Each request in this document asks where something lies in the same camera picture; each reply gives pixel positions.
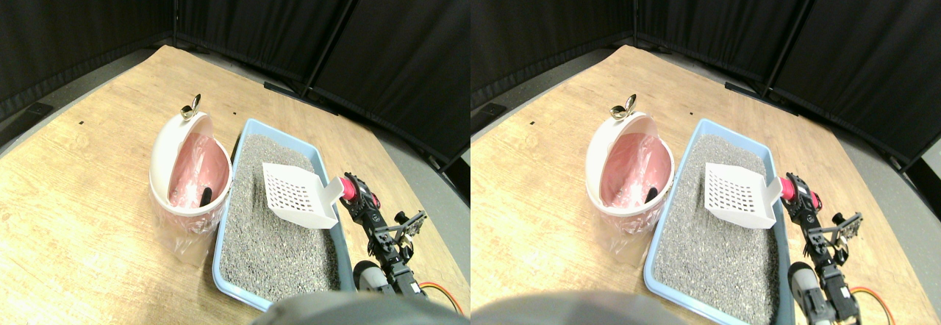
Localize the white scoop with red handle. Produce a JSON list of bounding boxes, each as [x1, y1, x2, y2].
[[262, 162, 361, 229], [704, 162, 799, 229]]

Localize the blue litter tray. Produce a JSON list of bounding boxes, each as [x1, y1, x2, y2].
[[643, 118, 796, 325], [212, 118, 355, 313]]

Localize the black curtain stand foot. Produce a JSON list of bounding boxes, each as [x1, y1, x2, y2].
[[470, 103, 509, 121], [724, 81, 798, 115], [21, 102, 54, 121], [262, 81, 340, 115]]

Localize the white bin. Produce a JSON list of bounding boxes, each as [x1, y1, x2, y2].
[[149, 94, 233, 257], [584, 94, 676, 257]]

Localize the black bracket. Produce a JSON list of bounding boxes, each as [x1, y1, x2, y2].
[[382, 210, 429, 242], [816, 212, 863, 249]]

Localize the orange wire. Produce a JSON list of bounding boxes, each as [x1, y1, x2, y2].
[[419, 282, 465, 315], [845, 287, 896, 325]]

